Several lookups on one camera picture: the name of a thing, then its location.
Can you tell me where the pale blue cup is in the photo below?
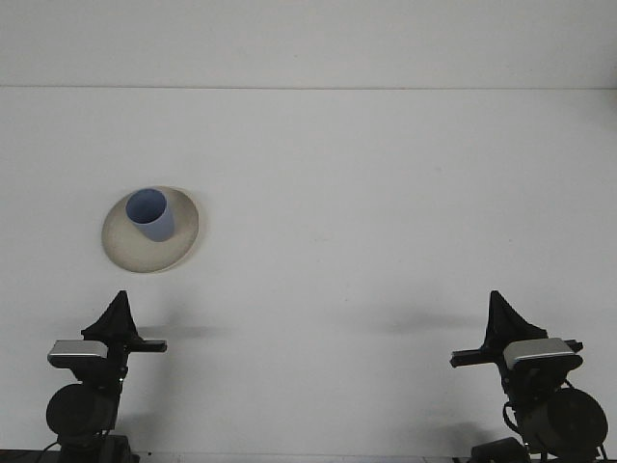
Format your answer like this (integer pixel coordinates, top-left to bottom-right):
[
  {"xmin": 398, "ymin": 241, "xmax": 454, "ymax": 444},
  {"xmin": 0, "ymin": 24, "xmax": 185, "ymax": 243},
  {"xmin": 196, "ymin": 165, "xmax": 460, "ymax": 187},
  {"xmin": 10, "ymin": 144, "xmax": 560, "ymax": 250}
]
[{"xmin": 125, "ymin": 187, "xmax": 175, "ymax": 243}]

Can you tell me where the pale round plate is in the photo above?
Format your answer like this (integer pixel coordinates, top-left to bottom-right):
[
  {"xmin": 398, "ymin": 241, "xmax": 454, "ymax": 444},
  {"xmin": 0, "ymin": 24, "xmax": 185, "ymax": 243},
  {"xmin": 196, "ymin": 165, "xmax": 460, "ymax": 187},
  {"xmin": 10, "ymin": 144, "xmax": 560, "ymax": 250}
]
[{"xmin": 100, "ymin": 185, "xmax": 201, "ymax": 274}]

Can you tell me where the arm looped wrist cable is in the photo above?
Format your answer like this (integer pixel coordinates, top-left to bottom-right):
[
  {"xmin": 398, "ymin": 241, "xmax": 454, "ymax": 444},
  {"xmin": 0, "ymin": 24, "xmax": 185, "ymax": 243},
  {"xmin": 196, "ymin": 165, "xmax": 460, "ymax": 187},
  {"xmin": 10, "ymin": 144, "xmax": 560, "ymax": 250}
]
[{"xmin": 502, "ymin": 400, "xmax": 522, "ymax": 433}]

